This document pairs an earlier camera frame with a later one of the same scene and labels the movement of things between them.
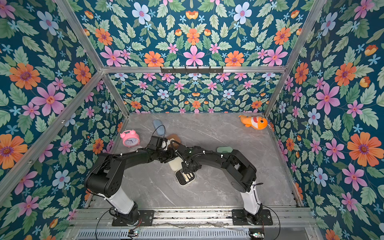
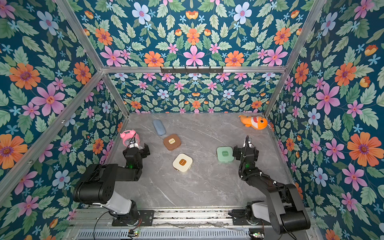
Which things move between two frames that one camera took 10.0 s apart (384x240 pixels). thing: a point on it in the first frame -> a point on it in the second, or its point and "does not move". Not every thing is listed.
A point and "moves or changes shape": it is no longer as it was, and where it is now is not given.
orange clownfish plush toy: x=257 y=122 does not move
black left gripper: x=171 y=155 -> x=142 y=151
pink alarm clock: x=130 y=138 does not move
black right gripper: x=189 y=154 -> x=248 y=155
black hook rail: x=191 y=70 does not move
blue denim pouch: x=161 y=129 does not move
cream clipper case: x=175 y=165 moves or changes shape
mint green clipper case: x=225 y=149 does not move
